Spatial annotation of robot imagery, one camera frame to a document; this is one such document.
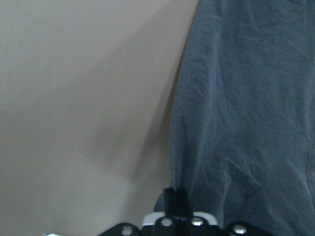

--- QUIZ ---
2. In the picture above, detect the black printed t-shirt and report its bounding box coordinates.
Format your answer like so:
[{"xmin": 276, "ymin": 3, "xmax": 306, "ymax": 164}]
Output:
[{"xmin": 170, "ymin": 0, "xmax": 315, "ymax": 236}]

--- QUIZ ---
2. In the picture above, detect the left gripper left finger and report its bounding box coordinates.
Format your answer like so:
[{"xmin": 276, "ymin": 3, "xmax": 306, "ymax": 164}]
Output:
[{"xmin": 141, "ymin": 188, "xmax": 177, "ymax": 236}]

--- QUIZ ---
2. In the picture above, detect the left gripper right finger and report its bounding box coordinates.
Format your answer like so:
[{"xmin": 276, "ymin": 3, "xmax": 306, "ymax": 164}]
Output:
[{"xmin": 177, "ymin": 189, "xmax": 219, "ymax": 236}]

